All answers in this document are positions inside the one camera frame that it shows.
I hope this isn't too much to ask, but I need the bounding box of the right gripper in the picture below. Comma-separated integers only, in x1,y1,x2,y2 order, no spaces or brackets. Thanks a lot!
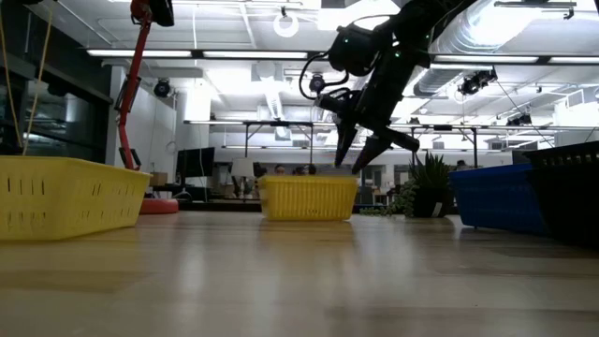
315,69,420,174

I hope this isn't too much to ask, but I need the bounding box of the blue plastic basket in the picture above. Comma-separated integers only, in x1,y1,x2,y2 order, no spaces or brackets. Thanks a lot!
447,163,533,182
448,175,549,236

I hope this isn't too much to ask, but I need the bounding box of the black plastic basket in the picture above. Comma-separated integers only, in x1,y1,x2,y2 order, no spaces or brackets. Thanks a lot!
522,139,599,170
527,163,599,250

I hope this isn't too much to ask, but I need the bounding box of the yellow plastic basket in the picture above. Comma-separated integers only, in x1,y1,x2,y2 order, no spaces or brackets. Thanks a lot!
258,180,360,222
0,155,152,242

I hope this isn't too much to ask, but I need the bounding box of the succulent plant in black pot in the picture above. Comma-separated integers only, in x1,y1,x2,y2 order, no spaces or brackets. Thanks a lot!
359,152,454,219

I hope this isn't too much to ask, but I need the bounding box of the white shade table lamp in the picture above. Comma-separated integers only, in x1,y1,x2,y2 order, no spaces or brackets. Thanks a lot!
230,157,256,198

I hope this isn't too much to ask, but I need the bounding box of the ceiling strip light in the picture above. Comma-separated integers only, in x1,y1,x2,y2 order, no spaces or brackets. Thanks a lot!
547,55,599,66
201,50,310,60
430,54,540,65
86,49,194,59

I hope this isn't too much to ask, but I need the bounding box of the black computer monitor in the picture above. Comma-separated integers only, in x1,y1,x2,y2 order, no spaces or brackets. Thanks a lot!
176,147,217,180

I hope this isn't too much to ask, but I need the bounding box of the red desk lamp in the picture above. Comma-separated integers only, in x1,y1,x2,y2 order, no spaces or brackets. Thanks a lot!
114,0,181,216

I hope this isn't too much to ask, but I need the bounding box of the background black rig frame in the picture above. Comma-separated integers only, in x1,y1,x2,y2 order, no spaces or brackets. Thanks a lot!
241,120,315,166
410,123,479,169

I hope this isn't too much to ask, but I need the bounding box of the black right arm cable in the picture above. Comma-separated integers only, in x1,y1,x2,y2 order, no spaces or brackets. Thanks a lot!
298,50,341,102

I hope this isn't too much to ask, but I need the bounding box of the white ring light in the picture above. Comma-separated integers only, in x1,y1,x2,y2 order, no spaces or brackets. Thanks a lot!
272,12,301,39

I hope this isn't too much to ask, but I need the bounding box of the silver ventilation duct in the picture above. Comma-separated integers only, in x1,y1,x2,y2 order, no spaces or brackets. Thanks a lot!
411,0,599,97

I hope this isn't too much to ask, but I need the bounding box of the yellow extension cable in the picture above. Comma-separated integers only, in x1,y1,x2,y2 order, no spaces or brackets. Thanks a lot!
0,0,53,156

